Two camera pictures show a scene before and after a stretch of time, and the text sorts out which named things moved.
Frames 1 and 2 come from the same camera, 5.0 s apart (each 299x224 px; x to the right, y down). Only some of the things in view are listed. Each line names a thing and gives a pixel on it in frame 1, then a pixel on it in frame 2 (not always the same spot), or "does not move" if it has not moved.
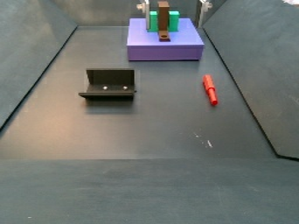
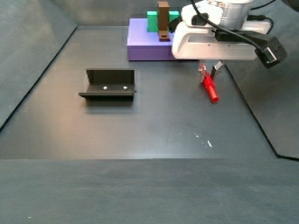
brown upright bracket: [162, 21] does not move
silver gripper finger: [144, 6] -> [201, 68]
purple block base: [144, 47] does not move
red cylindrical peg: [208, 83] does not move
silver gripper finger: [205, 5] -> [215, 68]
